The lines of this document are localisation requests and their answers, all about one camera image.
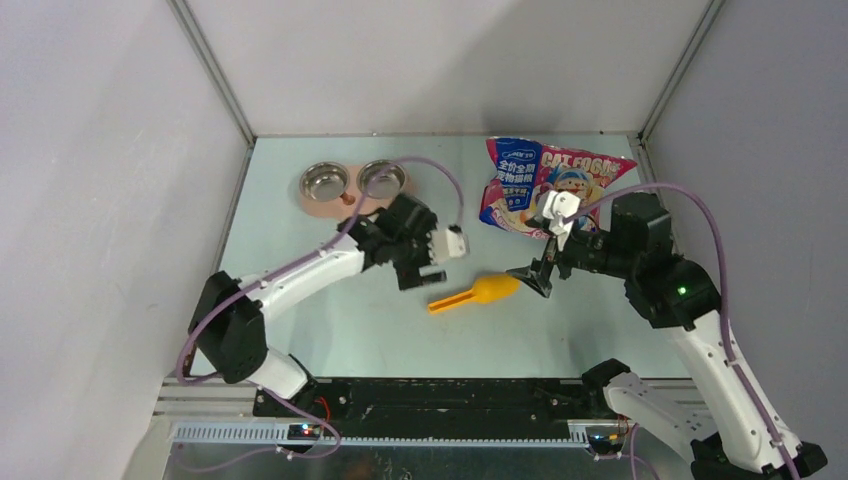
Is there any white cable duct strip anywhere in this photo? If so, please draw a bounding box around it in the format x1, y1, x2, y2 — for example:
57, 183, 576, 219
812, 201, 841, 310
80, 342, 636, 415
172, 421, 590, 448

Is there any right aluminium frame post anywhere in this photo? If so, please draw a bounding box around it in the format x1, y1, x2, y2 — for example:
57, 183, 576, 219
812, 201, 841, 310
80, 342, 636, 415
638, 0, 726, 147

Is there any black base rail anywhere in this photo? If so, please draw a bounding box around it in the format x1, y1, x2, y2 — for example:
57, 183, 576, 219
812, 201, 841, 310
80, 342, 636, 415
293, 377, 618, 439

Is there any yellow plastic scoop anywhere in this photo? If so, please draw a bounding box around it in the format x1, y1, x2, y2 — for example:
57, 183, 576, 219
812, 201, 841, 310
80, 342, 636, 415
427, 273, 522, 314

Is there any aluminium frame post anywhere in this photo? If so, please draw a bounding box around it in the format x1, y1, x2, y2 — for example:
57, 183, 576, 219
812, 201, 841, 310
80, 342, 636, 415
638, 0, 726, 147
166, 0, 257, 148

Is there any colourful cat food bag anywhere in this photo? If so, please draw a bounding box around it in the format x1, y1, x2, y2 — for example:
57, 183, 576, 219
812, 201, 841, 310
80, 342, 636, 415
478, 137, 637, 238

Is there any left aluminium frame post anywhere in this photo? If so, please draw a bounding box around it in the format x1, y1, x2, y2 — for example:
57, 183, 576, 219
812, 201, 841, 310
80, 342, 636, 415
166, 0, 257, 148

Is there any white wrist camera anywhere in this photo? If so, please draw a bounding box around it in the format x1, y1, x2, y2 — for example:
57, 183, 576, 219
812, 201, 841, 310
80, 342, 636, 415
534, 190, 581, 251
428, 225, 470, 265

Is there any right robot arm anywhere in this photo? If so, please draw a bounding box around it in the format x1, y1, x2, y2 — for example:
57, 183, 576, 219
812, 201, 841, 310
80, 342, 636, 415
512, 191, 827, 479

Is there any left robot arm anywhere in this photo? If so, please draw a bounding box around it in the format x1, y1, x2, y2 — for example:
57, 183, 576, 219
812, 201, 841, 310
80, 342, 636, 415
187, 194, 469, 417

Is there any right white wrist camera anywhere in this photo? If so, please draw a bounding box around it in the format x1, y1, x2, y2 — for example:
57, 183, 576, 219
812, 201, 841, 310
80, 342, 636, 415
534, 190, 581, 251

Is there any pink double pet bowl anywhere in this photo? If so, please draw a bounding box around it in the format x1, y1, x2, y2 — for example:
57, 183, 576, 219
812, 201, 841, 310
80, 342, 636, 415
298, 159, 417, 220

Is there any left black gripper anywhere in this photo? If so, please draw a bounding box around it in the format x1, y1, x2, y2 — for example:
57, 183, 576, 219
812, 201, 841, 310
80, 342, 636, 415
390, 213, 445, 289

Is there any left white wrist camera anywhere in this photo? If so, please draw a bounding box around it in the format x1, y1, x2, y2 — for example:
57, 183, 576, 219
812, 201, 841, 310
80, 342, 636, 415
428, 225, 470, 265

